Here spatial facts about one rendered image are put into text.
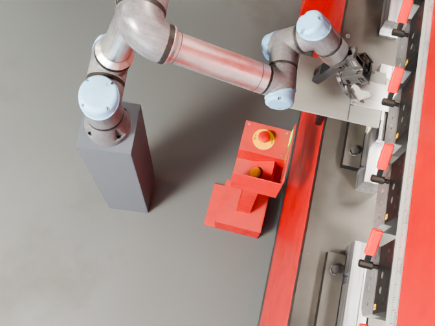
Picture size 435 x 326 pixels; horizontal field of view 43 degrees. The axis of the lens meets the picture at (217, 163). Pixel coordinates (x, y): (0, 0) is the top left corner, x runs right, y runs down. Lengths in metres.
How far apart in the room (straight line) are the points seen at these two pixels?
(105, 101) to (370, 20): 0.93
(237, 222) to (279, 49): 1.11
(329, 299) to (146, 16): 0.89
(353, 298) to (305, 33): 0.70
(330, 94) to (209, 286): 1.14
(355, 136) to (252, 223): 0.82
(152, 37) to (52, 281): 1.50
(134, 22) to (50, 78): 1.60
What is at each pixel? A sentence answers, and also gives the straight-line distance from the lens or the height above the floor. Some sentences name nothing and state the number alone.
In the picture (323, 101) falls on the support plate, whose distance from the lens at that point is 1.66.
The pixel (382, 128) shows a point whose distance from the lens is 1.68.
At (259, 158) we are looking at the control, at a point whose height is 0.74.
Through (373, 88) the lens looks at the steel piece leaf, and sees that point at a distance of 1.71.
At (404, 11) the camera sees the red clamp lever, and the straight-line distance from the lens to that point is 1.50.
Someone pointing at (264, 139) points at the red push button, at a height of 0.81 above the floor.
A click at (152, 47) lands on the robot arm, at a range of 1.29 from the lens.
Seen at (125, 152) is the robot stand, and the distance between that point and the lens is 1.80.
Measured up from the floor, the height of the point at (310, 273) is 0.88.
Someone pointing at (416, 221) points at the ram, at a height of 1.45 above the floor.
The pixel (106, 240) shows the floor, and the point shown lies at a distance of 2.53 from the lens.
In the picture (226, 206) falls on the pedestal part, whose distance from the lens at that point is 2.41.
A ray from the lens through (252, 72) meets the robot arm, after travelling 1.37.
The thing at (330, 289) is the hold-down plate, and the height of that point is 0.91.
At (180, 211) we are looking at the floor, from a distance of 2.53.
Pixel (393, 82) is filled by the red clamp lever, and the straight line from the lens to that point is 1.39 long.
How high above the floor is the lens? 2.45
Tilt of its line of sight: 71 degrees down
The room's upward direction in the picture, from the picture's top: 8 degrees clockwise
